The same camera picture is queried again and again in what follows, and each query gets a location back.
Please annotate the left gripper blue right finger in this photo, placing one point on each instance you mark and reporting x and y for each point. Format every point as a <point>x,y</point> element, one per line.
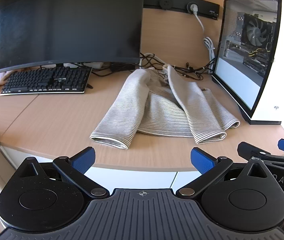
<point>212,171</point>

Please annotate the striped beige long-sleeve shirt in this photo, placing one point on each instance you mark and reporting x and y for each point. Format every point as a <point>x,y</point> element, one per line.
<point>162,103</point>

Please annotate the pink cloth under monitor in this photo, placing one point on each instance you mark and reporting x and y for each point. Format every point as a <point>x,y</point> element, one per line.
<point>4,76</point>

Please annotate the black mechanical keyboard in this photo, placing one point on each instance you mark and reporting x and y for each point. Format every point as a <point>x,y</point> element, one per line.
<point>47,81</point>

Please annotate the black curved monitor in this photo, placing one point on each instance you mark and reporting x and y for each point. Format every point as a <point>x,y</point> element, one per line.
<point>44,32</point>

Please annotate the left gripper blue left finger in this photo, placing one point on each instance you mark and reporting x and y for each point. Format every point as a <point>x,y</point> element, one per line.
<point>73,171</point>

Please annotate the black wall power strip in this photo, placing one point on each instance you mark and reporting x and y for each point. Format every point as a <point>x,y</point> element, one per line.
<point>205,8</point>

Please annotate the white glass-panel PC case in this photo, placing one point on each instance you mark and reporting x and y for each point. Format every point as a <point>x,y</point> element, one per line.
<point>250,58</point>

